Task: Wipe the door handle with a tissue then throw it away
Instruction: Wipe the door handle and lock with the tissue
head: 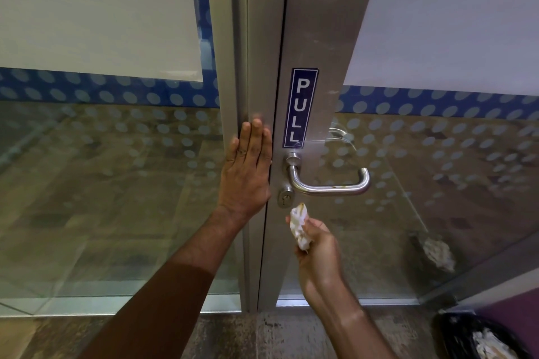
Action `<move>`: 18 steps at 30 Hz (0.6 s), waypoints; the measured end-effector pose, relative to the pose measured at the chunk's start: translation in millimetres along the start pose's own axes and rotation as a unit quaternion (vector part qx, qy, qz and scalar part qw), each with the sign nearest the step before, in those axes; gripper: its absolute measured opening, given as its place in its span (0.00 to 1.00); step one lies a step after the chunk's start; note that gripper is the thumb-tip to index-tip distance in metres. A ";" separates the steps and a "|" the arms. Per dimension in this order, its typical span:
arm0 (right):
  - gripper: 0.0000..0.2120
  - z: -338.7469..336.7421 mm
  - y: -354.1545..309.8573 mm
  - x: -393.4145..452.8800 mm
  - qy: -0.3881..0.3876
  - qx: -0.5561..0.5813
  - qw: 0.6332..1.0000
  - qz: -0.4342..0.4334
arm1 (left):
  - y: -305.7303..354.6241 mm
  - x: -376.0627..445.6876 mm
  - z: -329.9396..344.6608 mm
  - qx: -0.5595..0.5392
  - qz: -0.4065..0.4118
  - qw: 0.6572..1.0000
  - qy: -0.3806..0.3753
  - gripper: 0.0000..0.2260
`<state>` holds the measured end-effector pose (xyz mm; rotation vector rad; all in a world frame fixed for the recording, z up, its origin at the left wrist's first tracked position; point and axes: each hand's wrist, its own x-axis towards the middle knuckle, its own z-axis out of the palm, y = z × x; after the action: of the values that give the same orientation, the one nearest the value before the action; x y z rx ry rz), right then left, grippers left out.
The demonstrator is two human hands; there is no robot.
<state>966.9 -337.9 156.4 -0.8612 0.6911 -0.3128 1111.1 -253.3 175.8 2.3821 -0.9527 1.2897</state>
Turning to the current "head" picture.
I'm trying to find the black bin bag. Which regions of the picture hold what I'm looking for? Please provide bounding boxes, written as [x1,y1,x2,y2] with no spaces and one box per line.
[433,311,536,359]

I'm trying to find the round steel key cylinder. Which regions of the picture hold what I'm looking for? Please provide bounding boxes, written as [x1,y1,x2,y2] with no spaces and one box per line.
[277,187,296,209]

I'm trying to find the aluminium framed glass door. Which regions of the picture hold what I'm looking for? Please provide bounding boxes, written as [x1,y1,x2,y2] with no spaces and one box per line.
[246,0,539,310]

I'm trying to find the purple panel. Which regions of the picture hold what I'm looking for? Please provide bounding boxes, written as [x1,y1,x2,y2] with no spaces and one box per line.
[472,285,539,349]

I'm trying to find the person's right forearm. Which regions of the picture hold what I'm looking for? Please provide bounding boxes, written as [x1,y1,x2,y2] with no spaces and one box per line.
[303,282,400,359]

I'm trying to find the blue door sign sticker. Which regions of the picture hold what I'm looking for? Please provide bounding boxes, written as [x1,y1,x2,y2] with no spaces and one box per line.
[282,68,320,149]

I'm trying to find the white tissue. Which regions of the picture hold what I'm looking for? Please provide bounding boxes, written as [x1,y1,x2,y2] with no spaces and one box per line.
[290,202,313,252]

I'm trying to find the fixed glass panel with frame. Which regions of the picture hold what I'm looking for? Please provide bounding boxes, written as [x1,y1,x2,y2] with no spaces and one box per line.
[0,0,292,318]

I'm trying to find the crumpled white waste paper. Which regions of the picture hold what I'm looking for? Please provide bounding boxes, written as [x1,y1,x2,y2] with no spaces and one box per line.
[471,326,513,359]

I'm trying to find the person's right hand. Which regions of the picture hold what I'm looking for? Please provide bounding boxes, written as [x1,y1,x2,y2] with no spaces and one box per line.
[286,215,347,304]

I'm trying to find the person's left forearm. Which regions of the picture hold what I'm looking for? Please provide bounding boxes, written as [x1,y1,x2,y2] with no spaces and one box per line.
[78,205,254,359]

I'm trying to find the person's left hand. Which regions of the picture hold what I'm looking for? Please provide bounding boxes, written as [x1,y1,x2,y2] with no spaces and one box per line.
[218,118,273,221]

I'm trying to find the steel handle behind glass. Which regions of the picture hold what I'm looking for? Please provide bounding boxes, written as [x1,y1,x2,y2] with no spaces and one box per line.
[326,127,357,150]

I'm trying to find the steel lever door handle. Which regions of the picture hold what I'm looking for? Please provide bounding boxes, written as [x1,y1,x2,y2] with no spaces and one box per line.
[285,151,371,196]

